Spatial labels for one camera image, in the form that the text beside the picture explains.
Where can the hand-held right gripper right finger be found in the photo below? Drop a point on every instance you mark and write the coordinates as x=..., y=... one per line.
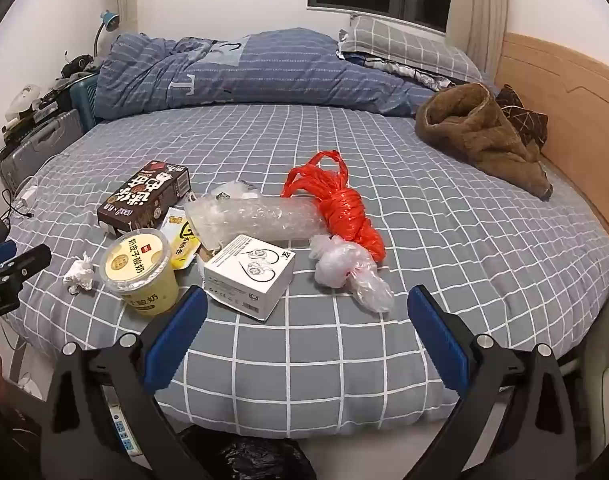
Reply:
x=437, y=332

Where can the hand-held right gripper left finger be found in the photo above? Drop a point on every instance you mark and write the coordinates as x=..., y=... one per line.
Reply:
x=177, y=340

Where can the white tissue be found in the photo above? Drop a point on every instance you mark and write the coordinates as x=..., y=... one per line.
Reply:
x=79, y=275

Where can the yellow snack packet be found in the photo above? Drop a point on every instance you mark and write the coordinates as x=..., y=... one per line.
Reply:
x=182, y=250

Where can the yellow yogurt cup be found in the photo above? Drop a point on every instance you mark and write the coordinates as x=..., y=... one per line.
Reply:
x=134, y=260

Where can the white earphone box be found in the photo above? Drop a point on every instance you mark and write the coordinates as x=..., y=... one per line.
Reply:
x=249, y=270

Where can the clear plastic bag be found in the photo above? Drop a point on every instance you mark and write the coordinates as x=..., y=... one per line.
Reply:
x=344, y=265

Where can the brown cookie box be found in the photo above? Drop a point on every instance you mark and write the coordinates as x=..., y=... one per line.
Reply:
x=144, y=195

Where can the black trash bin with rubbish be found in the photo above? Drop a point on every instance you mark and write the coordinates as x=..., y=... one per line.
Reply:
x=249, y=460

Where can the red plastic bag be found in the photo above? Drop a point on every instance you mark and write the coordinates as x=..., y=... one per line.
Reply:
x=349, y=215

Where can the clear bubble wrap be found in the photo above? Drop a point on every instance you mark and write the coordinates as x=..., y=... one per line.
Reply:
x=264, y=220

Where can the clear plastic packaging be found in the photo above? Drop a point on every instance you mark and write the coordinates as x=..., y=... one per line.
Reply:
x=237, y=190

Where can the white charger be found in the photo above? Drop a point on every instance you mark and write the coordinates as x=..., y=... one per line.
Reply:
x=29, y=195

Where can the grey checked bed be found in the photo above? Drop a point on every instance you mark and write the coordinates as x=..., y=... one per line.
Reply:
x=334, y=360

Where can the white power strip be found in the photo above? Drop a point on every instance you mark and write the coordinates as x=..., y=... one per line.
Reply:
x=119, y=430

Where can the grey suitcase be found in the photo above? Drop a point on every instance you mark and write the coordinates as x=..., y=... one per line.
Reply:
x=39, y=145

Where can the white round device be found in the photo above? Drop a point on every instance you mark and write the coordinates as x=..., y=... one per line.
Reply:
x=24, y=100

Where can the brown fleece garment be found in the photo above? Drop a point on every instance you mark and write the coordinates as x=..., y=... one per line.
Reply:
x=474, y=130

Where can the dark brown patterned cushion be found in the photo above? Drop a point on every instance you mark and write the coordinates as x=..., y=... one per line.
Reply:
x=526, y=115

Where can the blue patterned pillow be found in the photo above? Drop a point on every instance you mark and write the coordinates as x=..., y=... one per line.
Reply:
x=424, y=79

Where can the blue desk lamp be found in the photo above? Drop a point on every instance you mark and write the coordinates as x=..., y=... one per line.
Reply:
x=109, y=20

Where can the wooden headboard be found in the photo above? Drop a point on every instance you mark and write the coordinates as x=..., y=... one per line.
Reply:
x=574, y=110

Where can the grey checked pillow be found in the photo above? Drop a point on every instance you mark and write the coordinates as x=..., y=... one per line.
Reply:
x=414, y=45

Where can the blue striped quilt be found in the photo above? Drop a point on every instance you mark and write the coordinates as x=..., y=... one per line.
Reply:
x=284, y=70

